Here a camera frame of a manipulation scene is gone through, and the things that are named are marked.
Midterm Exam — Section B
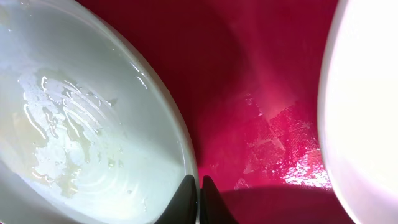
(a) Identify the red plastic tray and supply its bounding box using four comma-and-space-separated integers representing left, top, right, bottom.
81, 0, 350, 223

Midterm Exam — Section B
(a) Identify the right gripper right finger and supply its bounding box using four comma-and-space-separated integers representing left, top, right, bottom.
200, 175, 238, 224

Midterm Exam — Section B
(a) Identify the white plate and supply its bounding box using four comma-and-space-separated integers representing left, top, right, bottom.
317, 0, 397, 223

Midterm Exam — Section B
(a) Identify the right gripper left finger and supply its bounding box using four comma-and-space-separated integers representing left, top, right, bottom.
155, 175, 198, 224

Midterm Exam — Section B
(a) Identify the pale green plate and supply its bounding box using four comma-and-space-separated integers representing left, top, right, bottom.
1, 1, 199, 223

